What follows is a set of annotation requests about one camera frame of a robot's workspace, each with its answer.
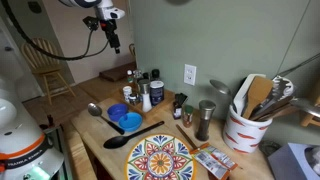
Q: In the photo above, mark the white slotted spoon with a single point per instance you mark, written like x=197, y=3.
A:
x=283, y=85

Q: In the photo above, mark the small black lid bottle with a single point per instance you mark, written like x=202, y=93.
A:
x=146, y=76

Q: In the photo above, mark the wooden tray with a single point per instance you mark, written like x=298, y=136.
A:
x=163, y=101

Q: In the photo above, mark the metal ladle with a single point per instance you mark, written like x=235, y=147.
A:
x=220, y=86

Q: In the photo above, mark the brown bottle white lid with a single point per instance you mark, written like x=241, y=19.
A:
x=130, y=77

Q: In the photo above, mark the small white jar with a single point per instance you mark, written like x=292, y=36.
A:
x=127, y=92

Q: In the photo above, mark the dark blue canister white lid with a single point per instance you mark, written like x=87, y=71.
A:
x=156, y=95

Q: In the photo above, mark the dark brown cutting board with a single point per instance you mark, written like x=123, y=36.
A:
x=116, y=73

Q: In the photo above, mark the wooden spatula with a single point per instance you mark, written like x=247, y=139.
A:
x=258, y=90

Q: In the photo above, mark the white orange utensil crock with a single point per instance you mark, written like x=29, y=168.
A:
x=243, y=135

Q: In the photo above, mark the large metal spoon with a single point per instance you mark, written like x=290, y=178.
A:
x=308, y=106

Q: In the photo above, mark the orange bordered food packet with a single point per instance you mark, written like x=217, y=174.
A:
x=208, y=163
x=225, y=156

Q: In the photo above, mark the clear glass shaker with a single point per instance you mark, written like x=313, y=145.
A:
x=137, y=75

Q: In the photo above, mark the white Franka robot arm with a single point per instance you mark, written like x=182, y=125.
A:
x=20, y=143

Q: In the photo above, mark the spice jar green lid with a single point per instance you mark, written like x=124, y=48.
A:
x=187, y=117

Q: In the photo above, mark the wooden stick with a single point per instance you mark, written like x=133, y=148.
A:
x=186, y=136

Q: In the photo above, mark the pepper grinder silver top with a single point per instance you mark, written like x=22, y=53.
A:
x=204, y=123

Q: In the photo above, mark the metal tongs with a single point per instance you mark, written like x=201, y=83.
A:
x=271, y=101

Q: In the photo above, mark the white wall outlet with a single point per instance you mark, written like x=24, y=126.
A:
x=190, y=74

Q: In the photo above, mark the light blue bowl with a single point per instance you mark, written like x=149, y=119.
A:
x=130, y=121

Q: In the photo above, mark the small dark sauce bottle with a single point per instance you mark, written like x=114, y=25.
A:
x=177, y=111

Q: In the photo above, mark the blue tissue box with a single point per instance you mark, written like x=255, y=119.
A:
x=288, y=163

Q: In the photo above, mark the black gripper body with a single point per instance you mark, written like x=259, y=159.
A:
x=111, y=31

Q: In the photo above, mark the dark blue bowl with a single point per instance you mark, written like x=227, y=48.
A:
x=116, y=111

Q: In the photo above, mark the tall black lid bottle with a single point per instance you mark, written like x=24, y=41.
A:
x=155, y=74

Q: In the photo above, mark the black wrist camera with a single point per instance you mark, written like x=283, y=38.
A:
x=90, y=22

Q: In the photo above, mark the black plastic spoon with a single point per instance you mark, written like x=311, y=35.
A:
x=115, y=142

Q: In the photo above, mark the colourful patterned plate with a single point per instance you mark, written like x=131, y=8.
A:
x=160, y=160

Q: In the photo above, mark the silver and white grinder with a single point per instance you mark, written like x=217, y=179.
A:
x=145, y=100

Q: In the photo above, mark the wooden chair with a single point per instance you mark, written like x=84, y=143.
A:
x=45, y=68

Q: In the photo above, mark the small silver tin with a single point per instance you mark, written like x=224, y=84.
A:
x=134, y=99

